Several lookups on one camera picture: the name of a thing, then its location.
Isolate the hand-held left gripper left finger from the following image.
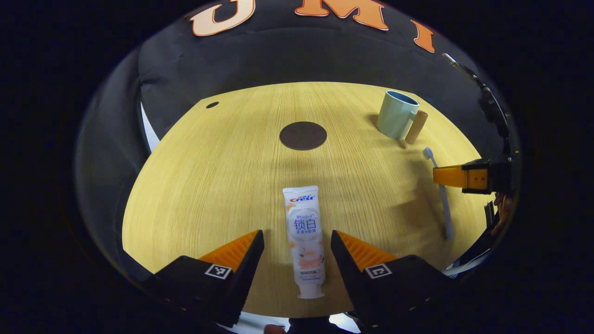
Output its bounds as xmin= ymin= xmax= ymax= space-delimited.
xmin=142 ymin=229 xmax=265 ymax=328

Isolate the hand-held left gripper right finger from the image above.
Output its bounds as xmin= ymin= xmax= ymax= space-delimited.
xmin=330 ymin=229 xmax=453 ymax=333

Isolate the white toothbrush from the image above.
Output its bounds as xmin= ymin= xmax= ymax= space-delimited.
xmin=422 ymin=147 xmax=454 ymax=240

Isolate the white toothpaste tube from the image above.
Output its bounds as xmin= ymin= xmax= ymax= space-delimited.
xmin=283 ymin=186 xmax=326 ymax=300

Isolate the blue cup with wooden handle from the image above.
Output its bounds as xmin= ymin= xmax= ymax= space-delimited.
xmin=376 ymin=90 xmax=428 ymax=145

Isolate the wooden desktop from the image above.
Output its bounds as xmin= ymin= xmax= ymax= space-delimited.
xmin=122 ymin=82 xmax=495 ymax=319

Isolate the black backdrop cloth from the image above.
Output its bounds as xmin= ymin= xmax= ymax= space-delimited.
xmin=74 ymin=0 xmax=516 ymax=297

